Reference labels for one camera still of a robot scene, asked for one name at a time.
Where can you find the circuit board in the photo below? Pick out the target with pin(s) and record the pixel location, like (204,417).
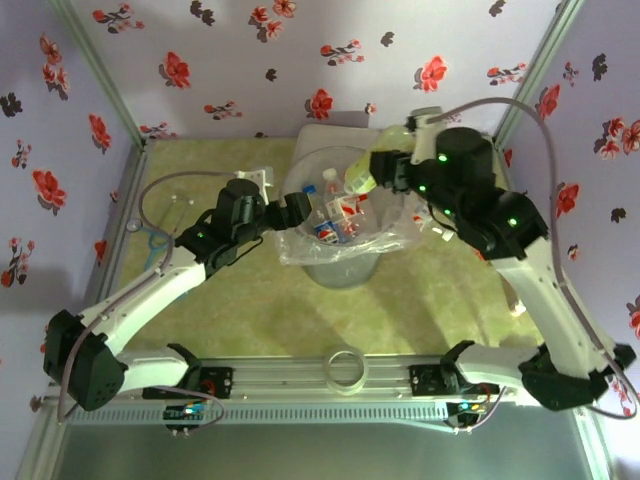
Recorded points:
(467,407)
(187,412)

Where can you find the white translucent plastic container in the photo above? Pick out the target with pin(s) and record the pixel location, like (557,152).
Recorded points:
(320,137)

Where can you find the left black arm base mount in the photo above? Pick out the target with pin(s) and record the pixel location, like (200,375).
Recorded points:
(220,382)

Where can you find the left circuit board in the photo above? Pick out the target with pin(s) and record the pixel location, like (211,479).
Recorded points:
(187,412)

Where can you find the clear tape roll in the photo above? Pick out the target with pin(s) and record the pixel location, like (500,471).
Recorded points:
(346,389)

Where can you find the aluminium corner post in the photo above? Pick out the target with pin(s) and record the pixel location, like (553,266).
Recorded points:
(537,70)
(104,70)

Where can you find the red cap red label bottle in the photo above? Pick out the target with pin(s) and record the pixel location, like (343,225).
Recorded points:
(359,205)

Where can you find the blue red cola bottle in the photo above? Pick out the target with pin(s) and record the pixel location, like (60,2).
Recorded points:
(326,234)

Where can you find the clear plastic bin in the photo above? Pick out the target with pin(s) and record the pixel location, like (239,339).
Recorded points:
(345,277)

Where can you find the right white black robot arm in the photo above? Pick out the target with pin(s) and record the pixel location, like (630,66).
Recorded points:
(540,300)

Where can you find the right aluminium corner post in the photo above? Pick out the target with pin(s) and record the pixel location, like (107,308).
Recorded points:
(537,70)

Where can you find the small clear round disc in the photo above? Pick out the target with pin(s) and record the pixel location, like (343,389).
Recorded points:
(134,225)

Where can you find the left aluminium corner post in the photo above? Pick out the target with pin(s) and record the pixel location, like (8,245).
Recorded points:
(104,70)

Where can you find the left aluminium side rail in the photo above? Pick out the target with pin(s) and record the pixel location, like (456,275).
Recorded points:
(129,185)

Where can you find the clear bottle red white label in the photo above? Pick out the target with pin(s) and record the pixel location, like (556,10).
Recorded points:
(424,219)

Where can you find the right circuit board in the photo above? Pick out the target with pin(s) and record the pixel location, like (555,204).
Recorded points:
(467,407)

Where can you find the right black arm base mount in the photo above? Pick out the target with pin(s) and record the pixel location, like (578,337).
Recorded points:
(422,380)

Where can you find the blue label water bottle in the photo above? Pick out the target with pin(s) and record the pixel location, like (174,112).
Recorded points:
(311,190)

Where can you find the clear plastic bag liner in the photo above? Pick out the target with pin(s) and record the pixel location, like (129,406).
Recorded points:
(300,252)

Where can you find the yellow green drink bottle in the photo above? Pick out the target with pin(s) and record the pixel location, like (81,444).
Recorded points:
(357,175)

